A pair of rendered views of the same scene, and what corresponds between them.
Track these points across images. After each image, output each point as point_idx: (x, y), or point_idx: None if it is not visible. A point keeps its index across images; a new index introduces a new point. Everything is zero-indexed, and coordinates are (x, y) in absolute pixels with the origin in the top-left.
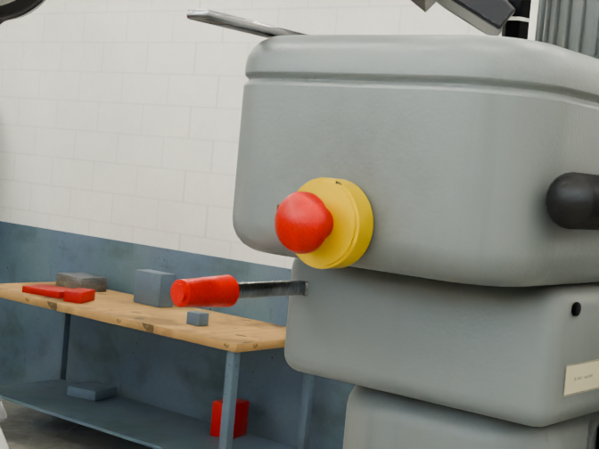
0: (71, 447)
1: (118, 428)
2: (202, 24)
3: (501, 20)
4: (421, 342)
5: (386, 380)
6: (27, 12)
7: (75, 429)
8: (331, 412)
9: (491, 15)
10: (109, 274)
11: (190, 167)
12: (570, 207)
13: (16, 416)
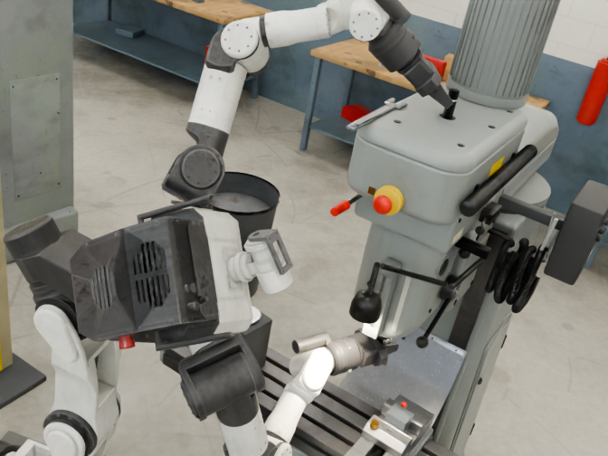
0: (121, 66)
1: (150, 59)
2: None
3: (448, 106)
4: (406, 221)
5: (393, 229)
6: (260, 72)
7: (120, 53)
8: (273, 55)
9: (444, 104)
10: None
11: None
12: (467, 211)
13: (83, 42)
